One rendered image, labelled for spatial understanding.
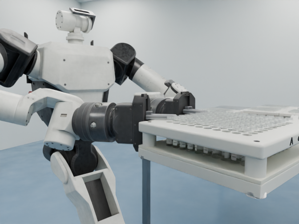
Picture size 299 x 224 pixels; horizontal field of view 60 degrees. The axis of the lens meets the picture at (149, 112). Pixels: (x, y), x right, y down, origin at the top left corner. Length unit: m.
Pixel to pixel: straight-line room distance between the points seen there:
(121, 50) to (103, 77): 0.18
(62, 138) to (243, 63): 4.37
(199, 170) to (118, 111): 0.22
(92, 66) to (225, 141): 0.64
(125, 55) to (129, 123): 0.57
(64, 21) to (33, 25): 4.50
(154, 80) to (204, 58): 3.91
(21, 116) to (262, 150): 0.47
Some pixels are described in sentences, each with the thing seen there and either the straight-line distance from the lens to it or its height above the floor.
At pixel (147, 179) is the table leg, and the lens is 1.71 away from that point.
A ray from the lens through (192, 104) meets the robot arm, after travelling 0.66.
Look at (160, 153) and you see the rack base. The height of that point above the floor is 1.01.
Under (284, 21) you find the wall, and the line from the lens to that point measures 4.84.
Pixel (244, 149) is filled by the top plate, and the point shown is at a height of 1.05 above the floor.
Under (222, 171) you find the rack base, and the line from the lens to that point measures 0.39.
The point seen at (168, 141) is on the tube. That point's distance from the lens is 0.50.
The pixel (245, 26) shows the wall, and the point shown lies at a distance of 4.87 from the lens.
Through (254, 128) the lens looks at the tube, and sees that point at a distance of 0.42.
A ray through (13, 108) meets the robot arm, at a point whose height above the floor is 1.09.
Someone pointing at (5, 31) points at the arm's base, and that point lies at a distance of 0.92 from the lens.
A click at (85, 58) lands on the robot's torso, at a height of 1.22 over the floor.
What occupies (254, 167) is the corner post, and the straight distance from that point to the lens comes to 0.37.
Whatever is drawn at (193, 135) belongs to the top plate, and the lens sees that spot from 0.41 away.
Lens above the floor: 1.14
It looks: 7 degrees down
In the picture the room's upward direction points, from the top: straight up
